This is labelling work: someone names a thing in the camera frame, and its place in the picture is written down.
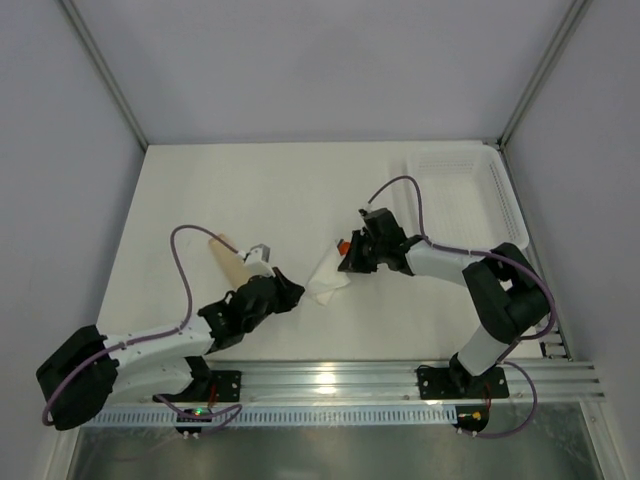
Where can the orange plastic spoon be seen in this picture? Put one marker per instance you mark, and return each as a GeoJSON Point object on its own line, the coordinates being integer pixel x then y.
{"type": "Point", "coordinates": [343, 248]}

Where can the beige utensil case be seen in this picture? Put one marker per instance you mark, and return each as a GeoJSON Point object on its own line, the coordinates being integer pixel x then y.
{"type": "Point", "coordinates": [232, 266]}

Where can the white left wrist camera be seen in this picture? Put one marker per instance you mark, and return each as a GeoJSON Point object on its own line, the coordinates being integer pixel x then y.
{"type": "Point", "coordinates": [257, 262]}

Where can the white perforated plastic basket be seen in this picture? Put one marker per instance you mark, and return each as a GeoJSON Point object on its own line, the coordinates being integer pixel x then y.
{"type": "Point", "coordinates": [467, 197]}

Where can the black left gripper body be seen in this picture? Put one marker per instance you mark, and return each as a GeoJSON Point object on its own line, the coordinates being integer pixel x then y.
{"type": "Point", "coordinates": [279, 291]}

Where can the left aluminium frame post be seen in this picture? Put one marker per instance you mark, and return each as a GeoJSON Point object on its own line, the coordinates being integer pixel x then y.
{"type": "Point", "coordinates": [81, 30]}

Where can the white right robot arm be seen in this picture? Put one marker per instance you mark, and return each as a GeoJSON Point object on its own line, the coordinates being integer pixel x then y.
{"type": "Point", "coordinates": [508, 296]}

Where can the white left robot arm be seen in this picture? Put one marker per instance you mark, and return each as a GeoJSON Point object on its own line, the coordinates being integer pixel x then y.
{"type": "Point", "coordinates": [92, 369]}

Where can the white paper napkin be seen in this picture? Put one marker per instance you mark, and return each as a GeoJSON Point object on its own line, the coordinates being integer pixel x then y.
{"type": "Point", "coordinates": [326, 279]}

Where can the slotted white cable duct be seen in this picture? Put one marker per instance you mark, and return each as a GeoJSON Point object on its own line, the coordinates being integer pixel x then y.
{"type": "Point", "coordinates": [291, 416]}

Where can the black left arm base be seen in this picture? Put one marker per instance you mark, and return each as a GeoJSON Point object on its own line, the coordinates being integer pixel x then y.
{"type": "Point", "coordinates": [206, 385]}

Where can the aluminium front rail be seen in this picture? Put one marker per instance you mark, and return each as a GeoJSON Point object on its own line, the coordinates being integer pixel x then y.
{"type": "Point", "coordinates": [398, 382]}

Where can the right aluminium frame post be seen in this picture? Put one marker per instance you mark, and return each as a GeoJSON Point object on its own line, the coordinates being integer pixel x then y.
{"type": "Point", "coordinates": [562, 35]}

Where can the aluminium frame post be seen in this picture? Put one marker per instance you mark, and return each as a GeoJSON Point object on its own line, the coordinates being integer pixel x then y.
{"type": "Point", "coordinates": [562, 35]}
{"type": "Point", "coordinates": [81, 30]}

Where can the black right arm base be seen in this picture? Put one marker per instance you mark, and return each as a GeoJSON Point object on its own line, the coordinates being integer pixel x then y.
{"type": "Point", "coordinates": [455, 383]}

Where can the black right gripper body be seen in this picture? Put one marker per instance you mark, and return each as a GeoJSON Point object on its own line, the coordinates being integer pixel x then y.
{"type": "Point", "coordinates": [361, 251]}

